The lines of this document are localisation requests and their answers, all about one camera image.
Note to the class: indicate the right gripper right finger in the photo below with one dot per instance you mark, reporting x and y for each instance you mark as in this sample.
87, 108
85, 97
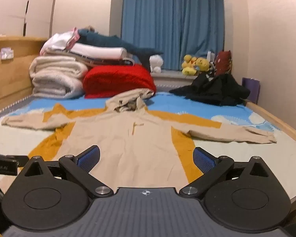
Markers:
214, 170

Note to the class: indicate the dark patterned folded blanket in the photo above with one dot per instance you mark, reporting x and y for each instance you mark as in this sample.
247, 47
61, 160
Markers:
91, 62

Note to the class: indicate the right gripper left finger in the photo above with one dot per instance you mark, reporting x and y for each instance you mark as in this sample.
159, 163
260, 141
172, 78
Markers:
77, 170

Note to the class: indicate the white plush toy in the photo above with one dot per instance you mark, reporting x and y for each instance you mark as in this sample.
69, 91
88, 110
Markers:
156, 63

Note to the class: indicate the wooden headboard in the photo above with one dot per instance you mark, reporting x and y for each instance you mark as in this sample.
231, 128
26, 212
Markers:
15, 82

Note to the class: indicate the white folded quilt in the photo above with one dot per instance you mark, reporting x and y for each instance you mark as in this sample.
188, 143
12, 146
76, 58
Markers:
57, 77

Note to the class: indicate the tissue pack on headboard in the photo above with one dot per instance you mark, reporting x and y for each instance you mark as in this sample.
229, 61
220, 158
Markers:
6, 53

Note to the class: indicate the white pink folded clothes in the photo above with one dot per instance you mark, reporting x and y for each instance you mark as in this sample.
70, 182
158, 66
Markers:
61, 41

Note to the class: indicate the white folded pillow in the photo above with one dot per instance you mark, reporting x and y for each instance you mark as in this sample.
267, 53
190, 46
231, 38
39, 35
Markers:
99, 52

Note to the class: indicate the red folded blanket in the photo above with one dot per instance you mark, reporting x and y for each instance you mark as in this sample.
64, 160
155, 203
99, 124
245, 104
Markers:
109, 80

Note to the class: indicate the blue curtain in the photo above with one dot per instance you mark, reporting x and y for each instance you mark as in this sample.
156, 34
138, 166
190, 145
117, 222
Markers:
175, 27

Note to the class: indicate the black clothes pile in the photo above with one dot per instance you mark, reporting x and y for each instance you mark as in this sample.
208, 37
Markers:
222, 90

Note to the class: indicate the white wardrobe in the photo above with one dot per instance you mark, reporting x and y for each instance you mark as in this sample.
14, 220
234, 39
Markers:
29, 18

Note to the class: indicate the yellow plush toys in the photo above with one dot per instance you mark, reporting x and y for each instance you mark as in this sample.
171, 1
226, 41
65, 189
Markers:
194, 65

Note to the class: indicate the blue white patterned bed sheet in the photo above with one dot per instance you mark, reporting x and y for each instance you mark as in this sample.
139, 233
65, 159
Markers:
280, 157

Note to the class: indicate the beige and mustard hooded jacket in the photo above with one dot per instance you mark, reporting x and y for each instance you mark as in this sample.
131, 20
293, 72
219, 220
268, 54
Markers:
138, 147

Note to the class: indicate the purple bag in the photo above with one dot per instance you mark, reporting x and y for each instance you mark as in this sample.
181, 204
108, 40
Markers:
253, 85

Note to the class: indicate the dark teal shark plush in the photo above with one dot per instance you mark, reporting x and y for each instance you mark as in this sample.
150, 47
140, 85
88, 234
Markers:
89, 37

